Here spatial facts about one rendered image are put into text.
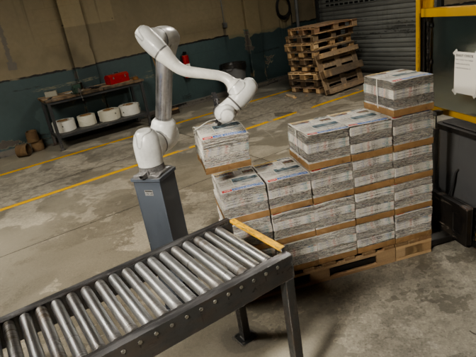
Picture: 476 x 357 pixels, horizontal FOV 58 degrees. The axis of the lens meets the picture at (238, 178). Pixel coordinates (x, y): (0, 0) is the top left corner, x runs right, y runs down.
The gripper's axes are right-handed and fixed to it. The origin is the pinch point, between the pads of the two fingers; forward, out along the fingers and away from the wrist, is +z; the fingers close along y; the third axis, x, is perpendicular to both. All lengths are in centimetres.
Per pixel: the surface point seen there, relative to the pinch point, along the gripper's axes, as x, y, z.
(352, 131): 80, 27, -21
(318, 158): 57, 40, -18
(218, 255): -23, 58, -81
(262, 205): 17, 63, -18
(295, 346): 4, 108, -95
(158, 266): -51, 58, -78
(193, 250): -33, 57, -71
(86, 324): -81, 60, -106
